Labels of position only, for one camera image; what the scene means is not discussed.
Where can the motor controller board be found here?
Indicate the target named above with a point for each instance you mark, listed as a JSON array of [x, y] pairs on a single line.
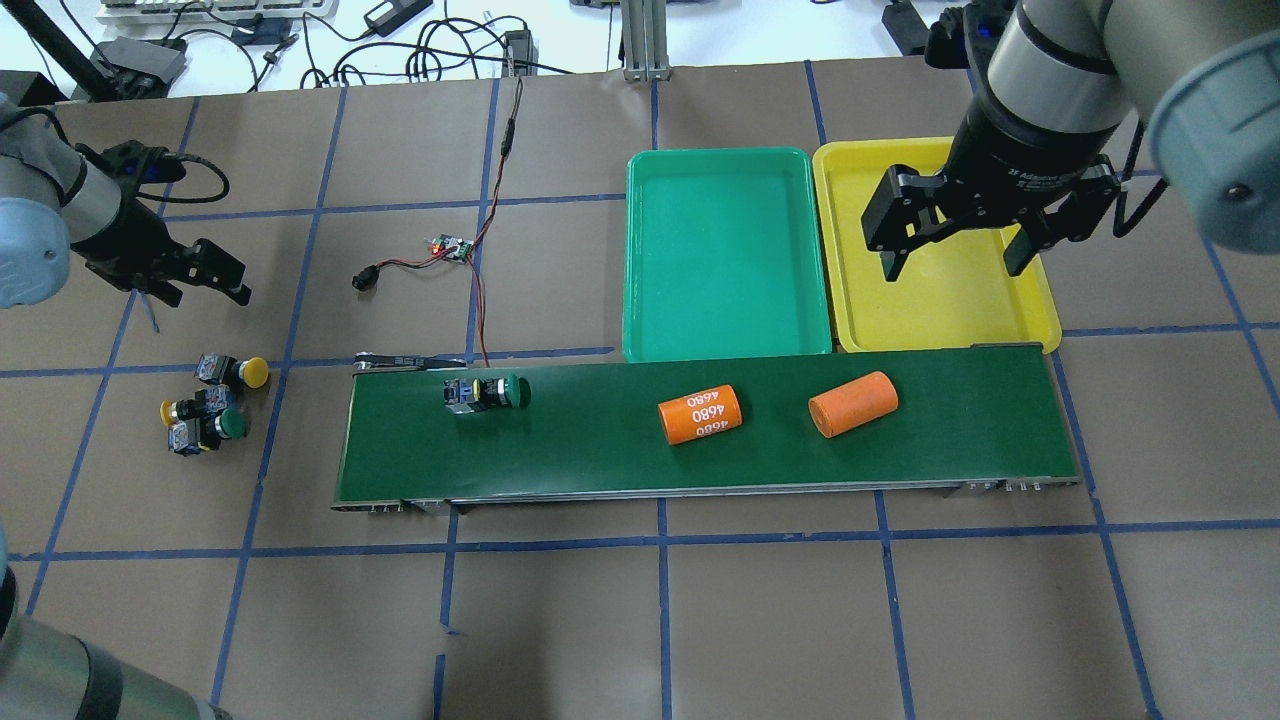
[[451, 249]]

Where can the orange cylinder marked 4680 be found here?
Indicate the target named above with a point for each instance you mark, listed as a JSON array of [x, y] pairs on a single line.
[[700, 415]]

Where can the green plastic tray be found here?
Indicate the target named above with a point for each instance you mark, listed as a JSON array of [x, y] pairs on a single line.
[[722, 256]]

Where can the aluminium frame post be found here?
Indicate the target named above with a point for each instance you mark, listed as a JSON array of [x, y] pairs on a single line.
[[644, 43]]

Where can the black power adapter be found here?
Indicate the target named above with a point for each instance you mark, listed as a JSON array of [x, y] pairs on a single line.
[[387, 16]]

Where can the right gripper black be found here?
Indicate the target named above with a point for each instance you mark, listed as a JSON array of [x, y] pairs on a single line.
[[1010, 158]]

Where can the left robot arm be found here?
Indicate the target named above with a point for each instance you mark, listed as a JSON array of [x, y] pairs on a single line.
[[59, 201]]

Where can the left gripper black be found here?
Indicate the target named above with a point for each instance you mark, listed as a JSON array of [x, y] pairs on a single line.
[[133, 243]]

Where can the green push button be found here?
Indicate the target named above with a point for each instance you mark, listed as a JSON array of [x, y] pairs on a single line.
[[480, 394], [206, 433]]

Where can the yellow push button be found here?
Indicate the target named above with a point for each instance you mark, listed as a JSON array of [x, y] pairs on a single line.
[[204, 404], [226, 370]]

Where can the green conveyor belt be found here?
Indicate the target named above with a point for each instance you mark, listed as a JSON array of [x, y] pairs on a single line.
[[985, 417]]

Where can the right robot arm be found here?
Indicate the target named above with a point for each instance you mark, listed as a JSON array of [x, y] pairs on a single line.
[[1084, 108]]

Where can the yellow plastic tray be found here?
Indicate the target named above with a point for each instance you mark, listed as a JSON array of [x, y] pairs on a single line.
[[953, 294]]

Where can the plain orange cylinder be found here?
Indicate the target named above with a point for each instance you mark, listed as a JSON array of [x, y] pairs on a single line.
[[853, 404]]

